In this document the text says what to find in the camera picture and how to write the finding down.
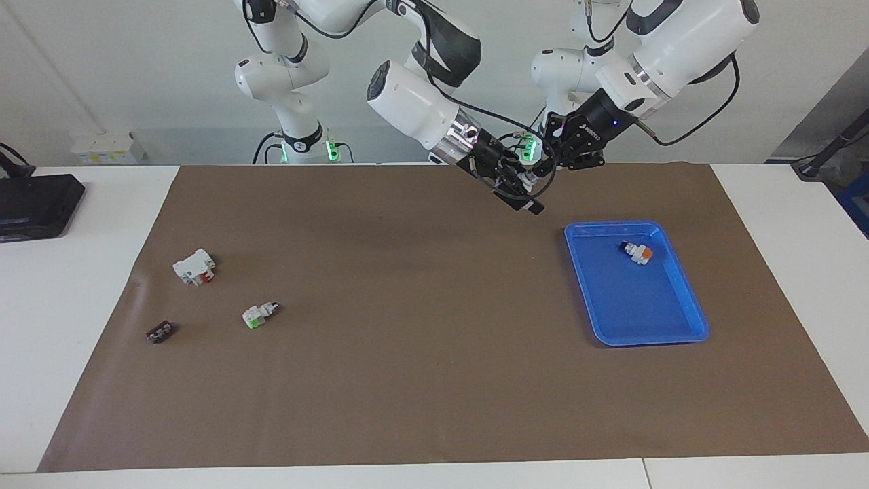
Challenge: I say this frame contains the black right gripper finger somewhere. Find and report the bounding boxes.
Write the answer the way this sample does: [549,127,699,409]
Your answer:
[498,143,529,177]
[489,177,546,217]

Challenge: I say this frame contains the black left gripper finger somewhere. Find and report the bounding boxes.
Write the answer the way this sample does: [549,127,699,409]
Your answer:
[534,111,572,179]
[562,144,607,172]

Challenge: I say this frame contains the blue plastic tray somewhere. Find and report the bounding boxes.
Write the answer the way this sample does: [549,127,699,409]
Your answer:
[564,220,711,348]

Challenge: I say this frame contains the brown paper table mat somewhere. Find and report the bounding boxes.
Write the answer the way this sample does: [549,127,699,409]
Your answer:
[37,163,869,473]

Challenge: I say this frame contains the black stand pole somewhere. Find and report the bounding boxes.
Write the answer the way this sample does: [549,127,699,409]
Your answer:
[794,109,869,181]

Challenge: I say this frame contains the blue crate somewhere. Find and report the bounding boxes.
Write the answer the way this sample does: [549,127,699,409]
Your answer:
[836,183,869,238]

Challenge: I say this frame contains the white circuit breaker red lever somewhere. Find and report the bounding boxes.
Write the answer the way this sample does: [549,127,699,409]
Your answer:
[172,249,217,287]

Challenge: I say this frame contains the flat black box device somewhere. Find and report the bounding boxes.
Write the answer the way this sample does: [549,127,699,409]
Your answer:
[0,174,87,240]

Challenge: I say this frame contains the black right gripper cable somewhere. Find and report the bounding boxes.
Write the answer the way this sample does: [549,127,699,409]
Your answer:
[434,81,559,199]

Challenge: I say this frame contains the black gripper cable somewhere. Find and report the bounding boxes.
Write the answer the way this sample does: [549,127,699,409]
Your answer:
[635,53,741,147]
[434,81,559,199]

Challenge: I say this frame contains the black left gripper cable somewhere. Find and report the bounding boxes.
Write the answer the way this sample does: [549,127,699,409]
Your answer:
[635,53,741,147]

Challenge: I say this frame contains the orange-backed selector switch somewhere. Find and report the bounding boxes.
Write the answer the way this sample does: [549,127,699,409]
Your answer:
[618,240,654,266]

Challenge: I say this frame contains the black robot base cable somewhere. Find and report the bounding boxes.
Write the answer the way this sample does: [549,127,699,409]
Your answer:
[253,131,280,165]

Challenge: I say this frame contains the green-backed selector switch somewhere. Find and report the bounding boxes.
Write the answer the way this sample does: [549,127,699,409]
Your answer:
[242,300,281,330]

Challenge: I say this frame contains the black cable bundle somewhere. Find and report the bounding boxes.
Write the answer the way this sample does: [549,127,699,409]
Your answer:
[0,141,35,179]

